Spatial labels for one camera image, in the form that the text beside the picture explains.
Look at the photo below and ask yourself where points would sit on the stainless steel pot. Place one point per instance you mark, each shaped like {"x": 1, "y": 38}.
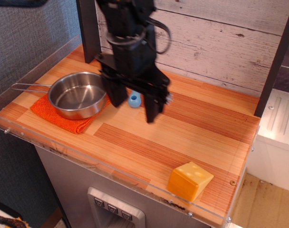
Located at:
{"x": 76, "y": 96}

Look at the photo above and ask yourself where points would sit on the yellow cheese wedge toy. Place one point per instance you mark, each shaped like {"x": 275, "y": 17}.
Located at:
{"x": 188, "y": 181}

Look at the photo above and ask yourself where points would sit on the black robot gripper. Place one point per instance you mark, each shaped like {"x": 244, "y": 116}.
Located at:
{"x": 136, "y": 70}

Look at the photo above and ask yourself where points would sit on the dark frame post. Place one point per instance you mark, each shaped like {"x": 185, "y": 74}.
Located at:
{"x": 271, "y": 79}
{"x": 89, "y": 29}

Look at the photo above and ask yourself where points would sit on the white toy sink counter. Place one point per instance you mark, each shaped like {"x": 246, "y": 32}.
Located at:
{"x": 269, "y": 156}

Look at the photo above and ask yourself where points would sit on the silver dispenser panel with buttons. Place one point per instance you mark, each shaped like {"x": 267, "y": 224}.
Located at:
{"x": 112, "y": 209}

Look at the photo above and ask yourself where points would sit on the orange black object bottom left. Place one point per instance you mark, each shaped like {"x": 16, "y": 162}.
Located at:
{"x": 13, "y": 222}

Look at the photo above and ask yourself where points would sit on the dark right frame post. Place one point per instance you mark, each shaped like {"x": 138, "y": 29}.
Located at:
{"x": 271, "y": 79}

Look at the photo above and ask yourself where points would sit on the blue grey toy scoop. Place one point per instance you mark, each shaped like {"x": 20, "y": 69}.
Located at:
{"x": 134, "y": 99}

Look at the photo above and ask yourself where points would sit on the clear acrylic table guard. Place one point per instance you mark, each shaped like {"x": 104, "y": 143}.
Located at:
{"x": 209, "y": 125}

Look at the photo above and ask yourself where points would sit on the dark left frame post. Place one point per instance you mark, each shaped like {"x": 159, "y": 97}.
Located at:
{"x": 89, "y": 29}

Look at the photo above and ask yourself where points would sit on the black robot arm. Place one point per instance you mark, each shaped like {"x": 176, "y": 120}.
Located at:
{"x": 131, "y": 34}

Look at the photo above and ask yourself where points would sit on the grey toy fridge cabinet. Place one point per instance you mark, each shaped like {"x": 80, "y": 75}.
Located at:
{"x": 71, "y": 182}

